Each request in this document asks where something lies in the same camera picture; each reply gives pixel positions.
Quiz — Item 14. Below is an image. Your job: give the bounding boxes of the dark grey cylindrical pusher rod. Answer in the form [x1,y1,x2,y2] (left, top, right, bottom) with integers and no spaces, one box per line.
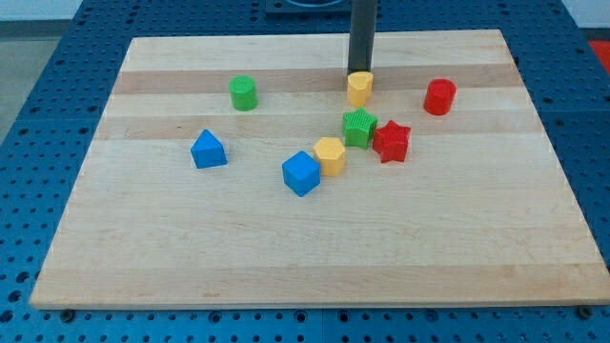
[347,0,377,74]

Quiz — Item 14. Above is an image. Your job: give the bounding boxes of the yellow heart block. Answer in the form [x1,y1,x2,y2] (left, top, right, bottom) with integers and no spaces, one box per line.
[347,71,374,108]

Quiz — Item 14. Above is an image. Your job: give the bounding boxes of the yellow hexagon block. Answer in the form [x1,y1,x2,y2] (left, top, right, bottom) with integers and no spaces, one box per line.
[314,137,346,176]

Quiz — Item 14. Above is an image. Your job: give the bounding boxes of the green star block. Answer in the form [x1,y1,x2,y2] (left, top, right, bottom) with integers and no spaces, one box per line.
[342,108,377,150]

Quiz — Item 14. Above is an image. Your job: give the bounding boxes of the red cylinder block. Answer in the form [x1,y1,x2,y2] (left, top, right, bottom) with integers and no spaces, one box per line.
[423,78,458,115]

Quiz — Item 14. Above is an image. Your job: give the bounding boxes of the red star block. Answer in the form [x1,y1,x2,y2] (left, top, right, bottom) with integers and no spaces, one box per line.
[373,120,412,163]

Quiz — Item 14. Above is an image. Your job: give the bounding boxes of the green cylinder block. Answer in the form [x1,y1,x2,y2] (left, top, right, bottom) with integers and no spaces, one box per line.
[229,75,258,111]

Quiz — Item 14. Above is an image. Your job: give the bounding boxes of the blue cube block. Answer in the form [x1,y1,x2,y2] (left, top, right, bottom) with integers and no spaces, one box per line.
[282,151,321,197]

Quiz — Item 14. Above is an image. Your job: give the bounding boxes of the blue triangle block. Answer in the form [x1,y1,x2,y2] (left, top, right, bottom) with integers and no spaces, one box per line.
[191,130,228,169]

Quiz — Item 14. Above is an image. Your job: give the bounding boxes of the light wooden board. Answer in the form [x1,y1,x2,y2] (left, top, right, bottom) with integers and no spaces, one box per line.
[30,30,609,310]

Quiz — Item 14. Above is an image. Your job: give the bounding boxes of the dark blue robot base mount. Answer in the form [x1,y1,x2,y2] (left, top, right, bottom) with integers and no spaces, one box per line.
[261,0,352,18]

